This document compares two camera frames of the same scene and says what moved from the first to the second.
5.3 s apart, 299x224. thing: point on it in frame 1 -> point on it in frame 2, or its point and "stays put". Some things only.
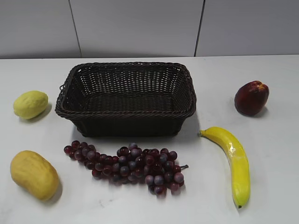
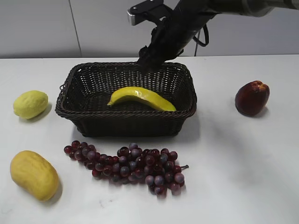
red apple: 251,97 stays put
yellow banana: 238,161 -> 141,95
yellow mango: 36,173 stays put
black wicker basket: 123,99 stays put
